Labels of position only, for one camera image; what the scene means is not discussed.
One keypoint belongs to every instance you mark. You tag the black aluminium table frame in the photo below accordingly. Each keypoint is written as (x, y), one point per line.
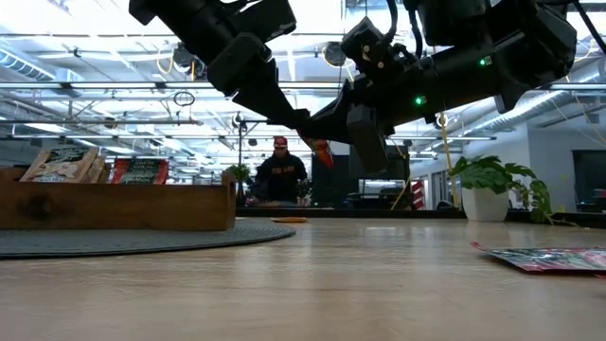
(331, 213)

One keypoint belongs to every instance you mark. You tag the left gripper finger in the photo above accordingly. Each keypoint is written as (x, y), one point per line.
(274, 99)

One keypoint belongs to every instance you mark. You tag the wooden three-compartment tray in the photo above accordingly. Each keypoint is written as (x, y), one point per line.
(118, 208)

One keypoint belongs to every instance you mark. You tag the black cabinet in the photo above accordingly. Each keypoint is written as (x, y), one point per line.
(331, 184)

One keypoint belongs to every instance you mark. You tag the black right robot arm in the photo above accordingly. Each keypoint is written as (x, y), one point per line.
(521, 42)

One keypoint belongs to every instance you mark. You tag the round grey mat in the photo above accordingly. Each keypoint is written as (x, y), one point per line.
(142, 242)

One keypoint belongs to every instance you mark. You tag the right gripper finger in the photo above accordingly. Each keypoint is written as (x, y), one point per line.
(336, 120)

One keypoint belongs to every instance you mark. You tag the beige tea packet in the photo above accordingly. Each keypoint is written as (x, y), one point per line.
(100, 170)
(59, 166)

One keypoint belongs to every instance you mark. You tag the black monitor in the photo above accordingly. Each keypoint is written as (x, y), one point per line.
(397, 163)

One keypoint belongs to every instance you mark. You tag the person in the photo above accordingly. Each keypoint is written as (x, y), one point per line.
(281, 177)

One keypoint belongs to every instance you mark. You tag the silver ventilation duct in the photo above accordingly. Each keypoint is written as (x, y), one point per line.
(521, 113)
(23, 66)

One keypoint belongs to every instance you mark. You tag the green potted plant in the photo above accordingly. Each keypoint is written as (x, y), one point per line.
(485, 206)

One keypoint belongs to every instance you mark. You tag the orange tea packet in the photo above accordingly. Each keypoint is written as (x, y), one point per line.
(290, 220)

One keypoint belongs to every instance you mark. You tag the small green background plant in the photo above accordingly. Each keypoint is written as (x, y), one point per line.
(239, 171)

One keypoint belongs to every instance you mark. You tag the red white striped object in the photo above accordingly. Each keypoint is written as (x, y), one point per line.
(418, 196)

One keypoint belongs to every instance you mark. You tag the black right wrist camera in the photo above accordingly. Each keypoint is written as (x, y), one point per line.
(367, 45)

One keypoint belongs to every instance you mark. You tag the dark wall screen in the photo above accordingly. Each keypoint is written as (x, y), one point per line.
(589, 180)

